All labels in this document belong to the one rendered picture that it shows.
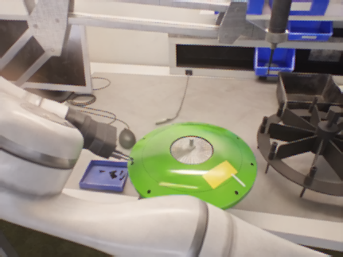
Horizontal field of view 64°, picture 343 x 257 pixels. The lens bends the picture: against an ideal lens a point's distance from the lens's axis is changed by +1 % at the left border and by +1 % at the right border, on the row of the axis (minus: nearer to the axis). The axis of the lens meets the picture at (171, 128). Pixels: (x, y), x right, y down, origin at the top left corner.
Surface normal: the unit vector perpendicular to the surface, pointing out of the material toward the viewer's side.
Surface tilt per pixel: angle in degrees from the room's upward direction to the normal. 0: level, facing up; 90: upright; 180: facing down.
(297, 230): 0
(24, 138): 55
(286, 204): 0
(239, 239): 31
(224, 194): 24
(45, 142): 67
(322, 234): 0
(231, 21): 90
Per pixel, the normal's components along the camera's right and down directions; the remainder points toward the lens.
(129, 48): -0.20, 0.59
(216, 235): 0.35, -0.51
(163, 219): -0.01, -0.70
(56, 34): 0.03, 0.60
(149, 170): -0.34, -0.64
